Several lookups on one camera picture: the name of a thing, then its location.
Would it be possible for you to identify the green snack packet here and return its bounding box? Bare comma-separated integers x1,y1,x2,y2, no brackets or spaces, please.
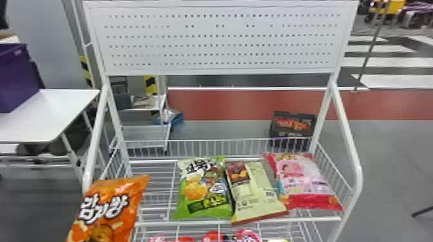
172,155,234,220

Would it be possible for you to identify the white side table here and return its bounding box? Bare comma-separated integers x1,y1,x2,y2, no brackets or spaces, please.
0,88,101,185

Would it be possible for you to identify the pink snack packet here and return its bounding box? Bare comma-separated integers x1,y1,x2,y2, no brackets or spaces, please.
264,153,343,211

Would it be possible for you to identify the purple crate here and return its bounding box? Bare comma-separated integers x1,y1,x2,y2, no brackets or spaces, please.
0,43,46,114

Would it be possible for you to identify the black snack packet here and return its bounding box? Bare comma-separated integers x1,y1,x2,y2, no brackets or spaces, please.
269,111,318,151

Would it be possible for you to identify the striped post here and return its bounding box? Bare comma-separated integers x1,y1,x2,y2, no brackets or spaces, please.
143,75,159,96
79,55,95,89

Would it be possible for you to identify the white wire rack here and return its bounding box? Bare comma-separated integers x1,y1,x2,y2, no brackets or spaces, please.
107,75,172,158
81,0,365,242

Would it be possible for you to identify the orange snack packet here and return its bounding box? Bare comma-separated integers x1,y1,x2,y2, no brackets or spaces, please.
66,174,150,242

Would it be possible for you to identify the beige snack packet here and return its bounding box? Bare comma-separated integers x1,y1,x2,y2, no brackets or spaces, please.
225,160,289,226

